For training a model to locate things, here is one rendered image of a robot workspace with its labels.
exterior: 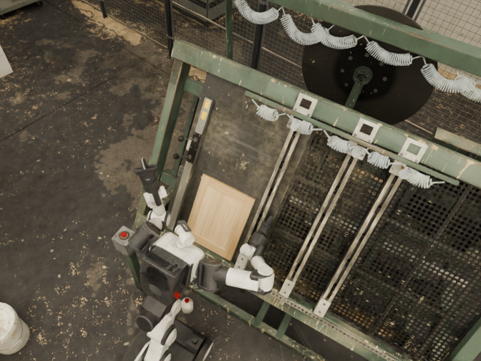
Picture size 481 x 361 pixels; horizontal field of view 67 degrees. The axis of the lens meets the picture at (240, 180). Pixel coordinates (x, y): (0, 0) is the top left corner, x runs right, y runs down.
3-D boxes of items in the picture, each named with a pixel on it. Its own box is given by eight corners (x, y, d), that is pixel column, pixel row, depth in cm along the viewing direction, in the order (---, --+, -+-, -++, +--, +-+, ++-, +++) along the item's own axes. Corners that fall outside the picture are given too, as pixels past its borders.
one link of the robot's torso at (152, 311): (151, 337, 201) (156, 316, 192) (132, 324, 203) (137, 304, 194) (179, 303, 224) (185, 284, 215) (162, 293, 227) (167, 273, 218)
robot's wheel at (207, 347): (197, 370, 273) (206, 351, 267) (192, 367, 274) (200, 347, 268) (208, 354, 292) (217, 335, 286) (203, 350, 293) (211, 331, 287)
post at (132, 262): (137, 288, 314) (122, 248, 255) (141, 282, 318) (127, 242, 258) (142, 291, 313) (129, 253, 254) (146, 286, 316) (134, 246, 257)
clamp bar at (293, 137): (235, 261, 243) (220, 280, 221) (303, 91, 195) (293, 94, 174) (248, 268, 240) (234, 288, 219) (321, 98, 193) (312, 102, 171)
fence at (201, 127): (169, 225, 255) (166, 228, 251) (207, 97, 217) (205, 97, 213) (175, 228, 254) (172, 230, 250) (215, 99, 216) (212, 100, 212)
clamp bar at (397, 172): (312, 304, 230) (304, 329, 208) (406, 133, 182) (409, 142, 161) (327, 312, 227) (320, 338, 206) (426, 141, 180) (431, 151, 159)
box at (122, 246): (116, 250, 254) (111, 238, 240) (127, 237, 261) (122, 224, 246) (129, 258, 251) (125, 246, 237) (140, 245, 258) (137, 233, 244)
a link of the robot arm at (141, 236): (147, 243, 211) (139, 251, 198) (135, 233, 211) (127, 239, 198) (160, 229, 210) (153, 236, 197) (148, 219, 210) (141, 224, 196)
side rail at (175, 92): (145, 206, 266) (136, 212, 256) (184, 56, 222) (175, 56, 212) (152, 210, 265) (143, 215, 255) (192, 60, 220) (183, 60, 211)
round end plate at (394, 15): (288, 103, 258) (317, -12, 195) (291, 99, 261) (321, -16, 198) (397, 149, 240) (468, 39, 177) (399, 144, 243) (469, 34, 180)
